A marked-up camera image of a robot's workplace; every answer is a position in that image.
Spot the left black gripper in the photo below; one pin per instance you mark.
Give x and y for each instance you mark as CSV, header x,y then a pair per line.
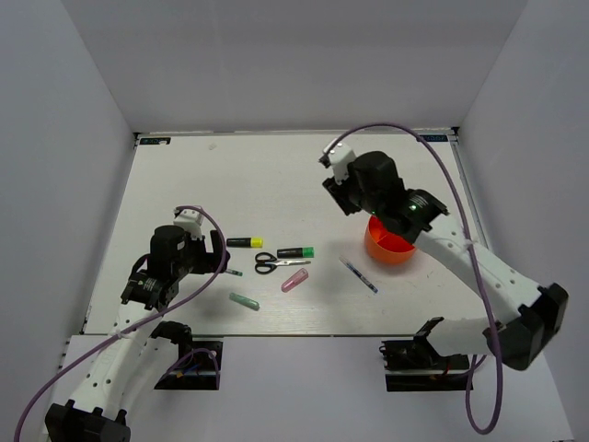
x,y
205,264

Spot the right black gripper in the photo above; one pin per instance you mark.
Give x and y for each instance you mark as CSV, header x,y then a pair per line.
x,y
338,192

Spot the yellow highlighter marker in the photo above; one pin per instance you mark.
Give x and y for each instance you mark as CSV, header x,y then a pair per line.
x,y
248,242

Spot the orange round organizer container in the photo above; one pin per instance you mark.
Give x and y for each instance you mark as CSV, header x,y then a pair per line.
x,y
385,247

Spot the blue pen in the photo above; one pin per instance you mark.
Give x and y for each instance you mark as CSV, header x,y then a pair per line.
x,y
358,274

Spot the green highlighter marker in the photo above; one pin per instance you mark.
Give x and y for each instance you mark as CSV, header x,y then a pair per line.
x,y
296,253

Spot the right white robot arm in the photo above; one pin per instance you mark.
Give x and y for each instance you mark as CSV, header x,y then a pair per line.
x,y
525,314

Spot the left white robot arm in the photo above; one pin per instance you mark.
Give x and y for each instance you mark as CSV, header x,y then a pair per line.
x,y
142,346

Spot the green pen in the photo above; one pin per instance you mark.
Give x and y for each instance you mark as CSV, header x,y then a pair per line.
x,y
233,272

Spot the right blue corner label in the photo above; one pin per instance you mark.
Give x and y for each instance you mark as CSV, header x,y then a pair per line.
x,y
435,138

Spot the blue corner label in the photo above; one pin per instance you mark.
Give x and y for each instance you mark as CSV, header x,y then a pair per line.
x,y
155,141
435,138

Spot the green translucent tube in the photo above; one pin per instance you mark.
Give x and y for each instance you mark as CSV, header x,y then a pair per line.
x,y
245,301

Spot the pink translucent tube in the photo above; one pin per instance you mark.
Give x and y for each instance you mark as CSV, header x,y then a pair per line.
x,y
293,281

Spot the left blue corner label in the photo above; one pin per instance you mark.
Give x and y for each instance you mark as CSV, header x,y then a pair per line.
x,y
155,141

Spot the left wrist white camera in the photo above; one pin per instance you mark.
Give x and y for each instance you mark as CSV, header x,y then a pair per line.
x,y
190,220

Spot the wrist white camera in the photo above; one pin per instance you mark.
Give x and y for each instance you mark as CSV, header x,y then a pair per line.
x,y
190,220
337,157

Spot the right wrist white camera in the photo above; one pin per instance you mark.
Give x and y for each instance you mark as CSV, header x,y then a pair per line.
x,y
337,157

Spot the black handled scissors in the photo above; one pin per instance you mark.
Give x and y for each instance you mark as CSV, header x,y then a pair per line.
x,y
266,263

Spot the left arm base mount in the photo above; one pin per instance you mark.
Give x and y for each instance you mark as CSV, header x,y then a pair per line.
x,y
198,368

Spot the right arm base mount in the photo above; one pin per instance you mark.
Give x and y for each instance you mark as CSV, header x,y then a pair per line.
x,y
412,365

